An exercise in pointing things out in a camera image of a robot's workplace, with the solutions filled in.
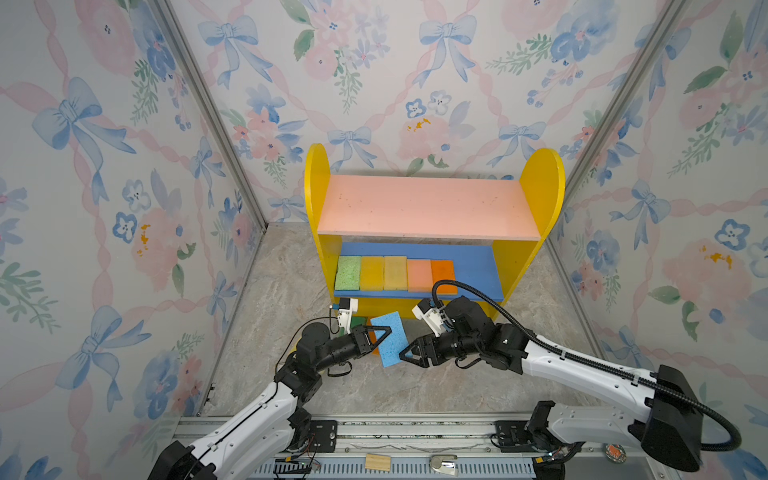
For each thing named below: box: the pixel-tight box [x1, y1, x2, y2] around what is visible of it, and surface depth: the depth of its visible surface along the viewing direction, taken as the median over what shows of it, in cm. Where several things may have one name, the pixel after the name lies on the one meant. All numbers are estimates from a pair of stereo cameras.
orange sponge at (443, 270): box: [431, 260, 458, 295], surface depth 89 cm
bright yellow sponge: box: [360, 256, 384, 291], surface depth 88 cm
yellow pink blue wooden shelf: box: [304, 144, 565, 319], surface depth 73 cm
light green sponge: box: [334, 256, 361, 291], surface depth 88 cm
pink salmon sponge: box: [407, 259, 432, 293], surface depth 88 cm
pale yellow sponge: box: [384, 256, 408, 291], surface depth 88 cm
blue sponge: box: [370, 311, 409, 367], surface depth 73 cm
